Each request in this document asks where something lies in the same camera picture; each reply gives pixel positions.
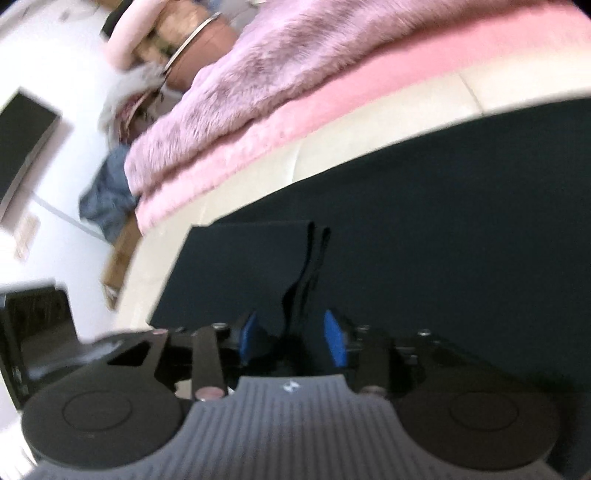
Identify cream quilted mattress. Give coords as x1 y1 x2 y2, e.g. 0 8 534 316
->
111 51 591 334

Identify blue-grey cloth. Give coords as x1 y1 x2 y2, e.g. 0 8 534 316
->
78 145 139 243

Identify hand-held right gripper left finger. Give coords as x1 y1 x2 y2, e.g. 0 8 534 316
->
92 311 262 402

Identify black pants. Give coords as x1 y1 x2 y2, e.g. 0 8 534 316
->
148 95 591 416

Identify cardboard box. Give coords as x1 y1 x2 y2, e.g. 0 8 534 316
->
99 215 145 309

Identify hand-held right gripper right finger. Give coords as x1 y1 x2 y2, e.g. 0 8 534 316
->
322 309 467 398

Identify fluffy mauve blanket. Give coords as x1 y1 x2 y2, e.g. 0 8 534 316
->
124 0 591 197

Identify grey cloth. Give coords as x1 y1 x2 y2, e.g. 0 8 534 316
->
99 62 167 139

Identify flat dark screen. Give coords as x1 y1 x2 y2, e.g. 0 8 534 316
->
0 90 63 219

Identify pink fleece sheet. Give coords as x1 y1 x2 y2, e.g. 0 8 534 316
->
134 9 591 232

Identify floral storage bag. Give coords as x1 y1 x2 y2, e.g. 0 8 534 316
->
134 0 218 65

